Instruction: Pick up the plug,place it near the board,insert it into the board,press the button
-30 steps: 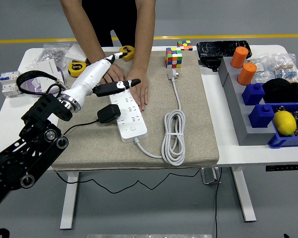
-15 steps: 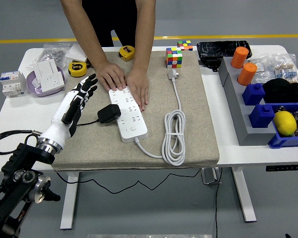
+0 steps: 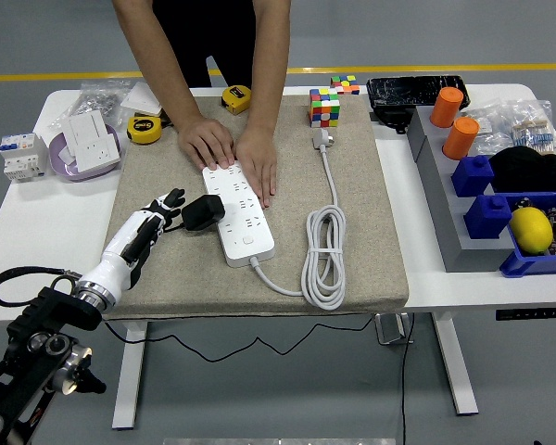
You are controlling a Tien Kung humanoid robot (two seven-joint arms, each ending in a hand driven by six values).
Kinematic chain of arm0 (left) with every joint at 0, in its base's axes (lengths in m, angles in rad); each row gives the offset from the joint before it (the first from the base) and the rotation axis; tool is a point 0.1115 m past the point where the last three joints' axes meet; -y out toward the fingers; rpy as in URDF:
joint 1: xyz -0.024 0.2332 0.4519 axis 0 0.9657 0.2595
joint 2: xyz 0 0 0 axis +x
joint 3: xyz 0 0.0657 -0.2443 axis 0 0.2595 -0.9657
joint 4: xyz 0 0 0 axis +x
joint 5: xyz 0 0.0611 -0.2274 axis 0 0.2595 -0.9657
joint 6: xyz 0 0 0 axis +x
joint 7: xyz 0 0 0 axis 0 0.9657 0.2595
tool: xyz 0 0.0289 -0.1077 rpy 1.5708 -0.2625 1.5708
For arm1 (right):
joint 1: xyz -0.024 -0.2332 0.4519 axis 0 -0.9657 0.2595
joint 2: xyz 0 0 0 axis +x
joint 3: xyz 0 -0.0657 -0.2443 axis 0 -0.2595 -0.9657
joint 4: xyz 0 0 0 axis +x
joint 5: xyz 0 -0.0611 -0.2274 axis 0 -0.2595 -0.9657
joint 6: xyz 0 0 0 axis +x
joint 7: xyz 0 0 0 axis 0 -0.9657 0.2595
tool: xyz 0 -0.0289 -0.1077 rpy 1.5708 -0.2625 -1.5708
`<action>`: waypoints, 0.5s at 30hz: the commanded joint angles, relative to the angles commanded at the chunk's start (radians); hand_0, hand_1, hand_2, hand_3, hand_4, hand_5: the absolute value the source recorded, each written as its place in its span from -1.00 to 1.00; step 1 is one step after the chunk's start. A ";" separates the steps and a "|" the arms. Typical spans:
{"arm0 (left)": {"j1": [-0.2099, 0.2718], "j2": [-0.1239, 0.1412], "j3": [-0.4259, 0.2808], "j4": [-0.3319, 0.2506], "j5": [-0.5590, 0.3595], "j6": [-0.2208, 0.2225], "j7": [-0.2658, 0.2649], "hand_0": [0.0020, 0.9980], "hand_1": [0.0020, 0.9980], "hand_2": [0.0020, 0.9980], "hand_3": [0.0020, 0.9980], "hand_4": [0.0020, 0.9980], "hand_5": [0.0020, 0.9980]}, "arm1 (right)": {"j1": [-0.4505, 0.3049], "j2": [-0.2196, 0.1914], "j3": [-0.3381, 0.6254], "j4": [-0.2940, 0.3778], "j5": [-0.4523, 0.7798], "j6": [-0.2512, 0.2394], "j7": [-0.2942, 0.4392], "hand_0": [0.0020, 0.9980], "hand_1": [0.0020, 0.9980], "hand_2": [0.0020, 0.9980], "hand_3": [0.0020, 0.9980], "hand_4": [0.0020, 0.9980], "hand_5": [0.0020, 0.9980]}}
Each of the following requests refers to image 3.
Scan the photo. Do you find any person's left hand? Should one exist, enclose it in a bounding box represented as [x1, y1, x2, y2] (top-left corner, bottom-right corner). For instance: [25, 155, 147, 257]
[234, 125, 278, 209]

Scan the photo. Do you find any person's right hand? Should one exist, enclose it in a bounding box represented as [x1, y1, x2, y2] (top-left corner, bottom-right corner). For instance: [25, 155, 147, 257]
[177, 115, 236, 171]

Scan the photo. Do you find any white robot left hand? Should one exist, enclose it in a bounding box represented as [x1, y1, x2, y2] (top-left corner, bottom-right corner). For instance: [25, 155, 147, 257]
[85, 187, 187, 299]

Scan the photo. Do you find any black power plug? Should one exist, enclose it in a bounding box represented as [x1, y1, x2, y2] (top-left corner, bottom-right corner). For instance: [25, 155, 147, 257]
[181, 194, 227, 232]

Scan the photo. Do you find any white power strip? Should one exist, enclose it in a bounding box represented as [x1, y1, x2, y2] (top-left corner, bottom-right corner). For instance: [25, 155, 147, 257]
[201, 162, 277, 269]

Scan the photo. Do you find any yellow tape measure black label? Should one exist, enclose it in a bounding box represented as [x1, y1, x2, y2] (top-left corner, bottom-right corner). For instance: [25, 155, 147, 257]
[126, 115, 163, 146]

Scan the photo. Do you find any grey-brown mat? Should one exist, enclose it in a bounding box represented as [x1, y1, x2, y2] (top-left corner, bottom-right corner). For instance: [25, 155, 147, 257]
[102, 95, 410, 321]

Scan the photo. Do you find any large colourful puzzle cube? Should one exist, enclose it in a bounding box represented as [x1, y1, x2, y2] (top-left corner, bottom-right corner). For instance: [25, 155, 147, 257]
[309, 87, 342, 129]

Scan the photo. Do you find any person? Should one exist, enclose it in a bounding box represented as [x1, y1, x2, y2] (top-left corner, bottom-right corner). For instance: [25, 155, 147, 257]
[152, 0, 256, 88]

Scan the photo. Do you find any purple bowl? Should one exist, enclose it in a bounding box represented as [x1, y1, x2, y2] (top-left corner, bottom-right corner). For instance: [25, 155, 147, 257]
[48, 123, 122, 183]

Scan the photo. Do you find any small colourful puzzle cube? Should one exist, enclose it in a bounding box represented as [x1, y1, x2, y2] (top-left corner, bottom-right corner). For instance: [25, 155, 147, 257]
[330, 74, 361, 96]

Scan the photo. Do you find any clear bag of screws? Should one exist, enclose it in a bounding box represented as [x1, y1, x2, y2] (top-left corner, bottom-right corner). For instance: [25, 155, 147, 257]
[45, 79, 132, 131]

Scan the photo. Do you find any white table leg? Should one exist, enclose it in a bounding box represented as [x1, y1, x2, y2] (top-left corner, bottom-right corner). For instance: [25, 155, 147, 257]
[111, 319, 149, 430]
[433, 311, 479, 415]

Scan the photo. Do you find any white circuit breaker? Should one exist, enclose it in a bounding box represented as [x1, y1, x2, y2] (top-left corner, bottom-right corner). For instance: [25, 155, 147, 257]
[0, 132, 49, 184]

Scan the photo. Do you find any black plastic tray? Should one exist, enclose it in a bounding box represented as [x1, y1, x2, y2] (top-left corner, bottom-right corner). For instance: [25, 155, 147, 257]
[366, 75, 473, 112]

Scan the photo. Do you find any grey stepped block holder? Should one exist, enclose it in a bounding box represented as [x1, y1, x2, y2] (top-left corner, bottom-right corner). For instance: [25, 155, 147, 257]
[406, 106, 515, 273]

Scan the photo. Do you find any orange cylinder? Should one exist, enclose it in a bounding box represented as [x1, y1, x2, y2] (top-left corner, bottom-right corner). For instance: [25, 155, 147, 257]
[442, 117, 481, 161]
[429, 86, 466, 129]

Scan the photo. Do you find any blue block with knob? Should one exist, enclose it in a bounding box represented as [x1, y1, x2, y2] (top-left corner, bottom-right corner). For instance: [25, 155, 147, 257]
[451, 155, 496, 198]
[464, 194, 513, 241]

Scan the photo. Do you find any clear bag of small parts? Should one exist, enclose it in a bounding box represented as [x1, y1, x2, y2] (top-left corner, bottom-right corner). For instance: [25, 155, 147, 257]
[462, 107, 515, 157]

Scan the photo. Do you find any black cloth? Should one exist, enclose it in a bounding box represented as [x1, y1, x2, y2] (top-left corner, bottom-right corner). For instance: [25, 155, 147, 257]
[488, 146, 556, 195]

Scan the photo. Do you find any clear bag of resistors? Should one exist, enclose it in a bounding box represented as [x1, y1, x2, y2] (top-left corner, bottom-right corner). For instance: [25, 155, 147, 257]
[507, 98, 556, 157]

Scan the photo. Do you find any blue plastic bin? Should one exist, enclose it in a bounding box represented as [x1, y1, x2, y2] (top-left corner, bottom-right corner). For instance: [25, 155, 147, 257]
[499, 190, 556, 279]

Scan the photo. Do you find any yellow lemon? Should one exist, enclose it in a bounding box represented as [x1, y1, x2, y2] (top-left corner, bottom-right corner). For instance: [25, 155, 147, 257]
[509, 207, 555, 255]

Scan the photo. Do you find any black table control panel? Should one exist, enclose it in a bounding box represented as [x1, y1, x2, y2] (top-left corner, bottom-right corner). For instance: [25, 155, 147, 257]
[494, 306, 556, 322]

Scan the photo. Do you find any white power strip cable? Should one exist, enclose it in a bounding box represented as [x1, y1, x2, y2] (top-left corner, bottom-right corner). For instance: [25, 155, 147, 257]
[248, 128, 348, 311]

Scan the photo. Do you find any white square switch plate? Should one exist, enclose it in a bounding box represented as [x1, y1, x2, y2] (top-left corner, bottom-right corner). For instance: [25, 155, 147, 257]
[120, 82, 167, 117]

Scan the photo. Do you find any white wall socket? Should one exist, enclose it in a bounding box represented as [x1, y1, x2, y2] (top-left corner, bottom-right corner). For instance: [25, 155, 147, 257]
[73, 133, 122, 173]

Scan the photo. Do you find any white switch panel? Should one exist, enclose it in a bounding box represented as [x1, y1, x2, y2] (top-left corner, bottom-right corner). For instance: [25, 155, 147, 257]
[68, 109, 110, 149]

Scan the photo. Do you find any thin black plug cord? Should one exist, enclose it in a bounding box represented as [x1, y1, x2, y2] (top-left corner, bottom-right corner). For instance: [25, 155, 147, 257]
[102, 221, 381, 363]

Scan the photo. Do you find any silver metal bracket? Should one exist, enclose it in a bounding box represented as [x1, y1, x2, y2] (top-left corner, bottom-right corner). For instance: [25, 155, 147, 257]
[373, 312, 414, 347]

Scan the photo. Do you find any black hanging cable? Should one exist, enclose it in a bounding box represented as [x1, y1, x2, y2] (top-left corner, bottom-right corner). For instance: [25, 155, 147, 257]
[400, 312, 416, 445]

